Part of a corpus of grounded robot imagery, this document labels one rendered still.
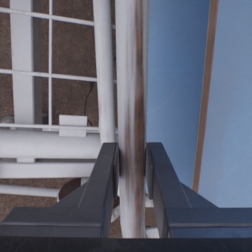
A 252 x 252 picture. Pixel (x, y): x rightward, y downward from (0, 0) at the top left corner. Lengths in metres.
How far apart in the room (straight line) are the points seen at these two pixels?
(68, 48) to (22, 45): 0.46
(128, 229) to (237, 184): 0.10
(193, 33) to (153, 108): 0.11
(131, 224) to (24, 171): 0.25
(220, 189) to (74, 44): 0.70
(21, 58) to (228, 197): 0.32
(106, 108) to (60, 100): 0.54
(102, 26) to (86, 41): 0.53
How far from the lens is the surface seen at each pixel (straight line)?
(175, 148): 0.29
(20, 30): 0.33
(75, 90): 0.77
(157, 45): 0.26
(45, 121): 0.70
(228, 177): 0.18
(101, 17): 0.25
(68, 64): 0.77
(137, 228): 0.18
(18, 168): 0.37
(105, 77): 0.24
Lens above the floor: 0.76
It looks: 71 degrees down
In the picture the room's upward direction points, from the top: 142 degrees clockwise
